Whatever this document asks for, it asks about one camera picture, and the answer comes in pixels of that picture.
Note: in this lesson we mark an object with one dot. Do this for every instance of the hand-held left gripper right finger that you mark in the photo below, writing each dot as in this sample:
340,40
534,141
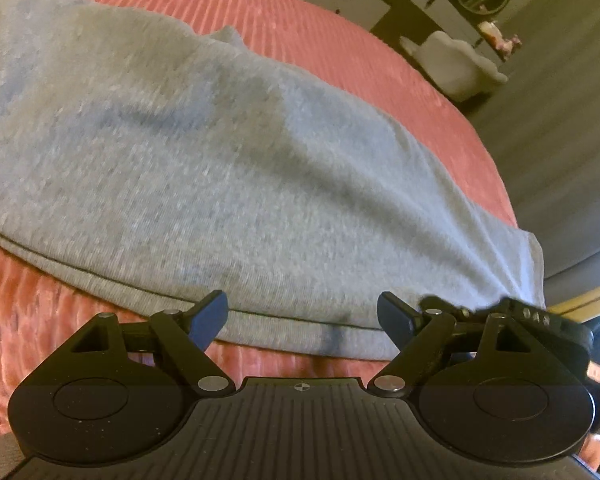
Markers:
394,316

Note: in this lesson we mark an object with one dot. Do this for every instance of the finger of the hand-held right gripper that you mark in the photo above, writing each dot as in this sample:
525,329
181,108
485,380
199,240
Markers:
472,310

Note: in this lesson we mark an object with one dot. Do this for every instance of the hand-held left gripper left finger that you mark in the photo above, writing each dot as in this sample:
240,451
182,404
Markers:
211,317

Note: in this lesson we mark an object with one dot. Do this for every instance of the grey pants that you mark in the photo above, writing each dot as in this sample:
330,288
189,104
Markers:
205,170

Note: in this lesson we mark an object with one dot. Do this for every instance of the white upholstered armchair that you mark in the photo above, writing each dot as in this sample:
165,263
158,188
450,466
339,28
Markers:
455,67

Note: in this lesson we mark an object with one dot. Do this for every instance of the pink ribbed bedspread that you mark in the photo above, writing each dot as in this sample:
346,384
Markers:
330,45

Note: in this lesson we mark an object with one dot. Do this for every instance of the dark low sideboard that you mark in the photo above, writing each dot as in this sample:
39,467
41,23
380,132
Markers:
430,5

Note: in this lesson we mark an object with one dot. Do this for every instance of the wooden bed frame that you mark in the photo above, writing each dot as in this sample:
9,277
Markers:
587,300

